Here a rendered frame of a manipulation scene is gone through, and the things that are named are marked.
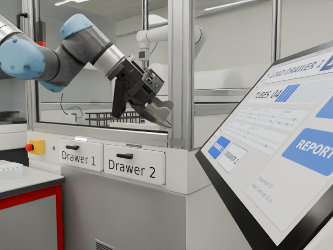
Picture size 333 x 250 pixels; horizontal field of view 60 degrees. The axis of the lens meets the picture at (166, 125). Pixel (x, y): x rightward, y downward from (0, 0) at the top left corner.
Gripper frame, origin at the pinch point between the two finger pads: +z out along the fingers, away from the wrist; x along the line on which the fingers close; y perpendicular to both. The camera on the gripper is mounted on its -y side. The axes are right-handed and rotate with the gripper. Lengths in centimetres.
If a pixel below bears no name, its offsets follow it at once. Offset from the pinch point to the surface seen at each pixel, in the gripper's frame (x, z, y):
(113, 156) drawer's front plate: 12.7, 0.5, -36.6
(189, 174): 4.2, 18.8, -11.0
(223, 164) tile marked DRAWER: -24.3, 5.2, 19.5
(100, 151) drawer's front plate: 15.8, -4.0, -42.7
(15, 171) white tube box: 9, -23, -81
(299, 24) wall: 343, 93, 13
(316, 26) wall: 333, 106, 26
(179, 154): 7.3, 12.4, -10.0
